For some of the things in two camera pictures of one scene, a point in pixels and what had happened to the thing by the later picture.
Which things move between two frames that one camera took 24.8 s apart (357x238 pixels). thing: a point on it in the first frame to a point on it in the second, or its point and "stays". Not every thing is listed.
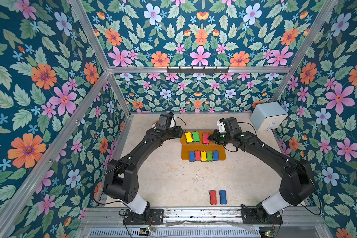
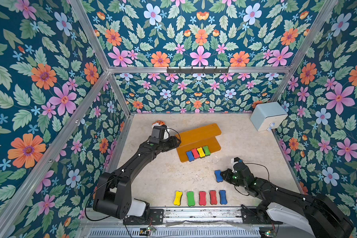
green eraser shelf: x=196 y=138 to x=191 y=198
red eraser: x=213 y=200 stays
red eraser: x=206 y=138 to x=202 y=195
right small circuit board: x=270 y=233 stays
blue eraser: x=215 y=154 to x=219 y=178
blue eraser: x=192 y=156 stays
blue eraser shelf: x=222 y=195 stays
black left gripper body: x=174 y=132 to x=167 y=144
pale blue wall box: x=267 y=115 stays
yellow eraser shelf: x=189 y=137 to x=177 y=200
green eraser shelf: x=209 y=155 to x=207 y=150
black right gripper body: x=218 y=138 to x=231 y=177
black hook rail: x=198 y=71 stays
